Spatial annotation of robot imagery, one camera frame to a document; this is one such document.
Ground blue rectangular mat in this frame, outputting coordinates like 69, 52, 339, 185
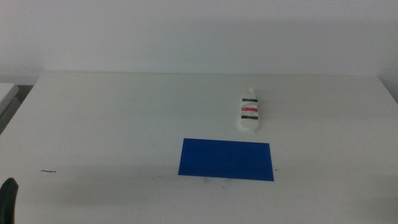
178, 138, 275, 182

